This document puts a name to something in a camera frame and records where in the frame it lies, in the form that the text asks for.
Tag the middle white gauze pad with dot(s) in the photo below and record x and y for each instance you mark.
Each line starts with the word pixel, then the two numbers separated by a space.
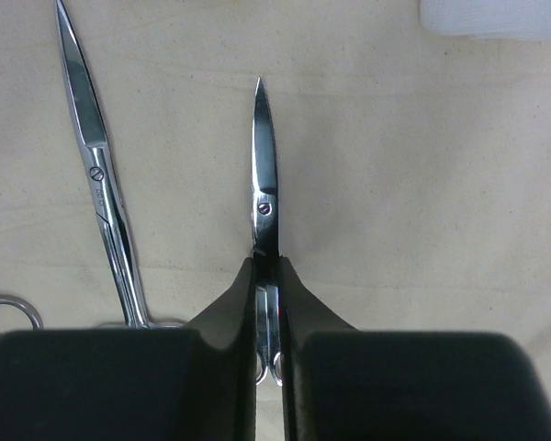
pixel 488 19

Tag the left steel scissors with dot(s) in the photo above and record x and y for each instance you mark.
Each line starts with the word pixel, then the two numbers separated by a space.
pixel 17 314

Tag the middle long steel scissors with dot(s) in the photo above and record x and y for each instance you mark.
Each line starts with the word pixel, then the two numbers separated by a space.
pixel 92 140

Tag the small steel scissors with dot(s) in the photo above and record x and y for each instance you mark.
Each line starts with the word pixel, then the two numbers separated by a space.
pixel 265 231

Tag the beige cloth drape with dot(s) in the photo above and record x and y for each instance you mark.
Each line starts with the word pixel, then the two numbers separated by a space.
pixel 414 169

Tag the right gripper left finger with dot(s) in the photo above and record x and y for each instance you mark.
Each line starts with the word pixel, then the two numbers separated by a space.
pixel 196 382

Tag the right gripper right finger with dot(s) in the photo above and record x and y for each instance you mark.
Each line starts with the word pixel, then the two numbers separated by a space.
pixel 341 383

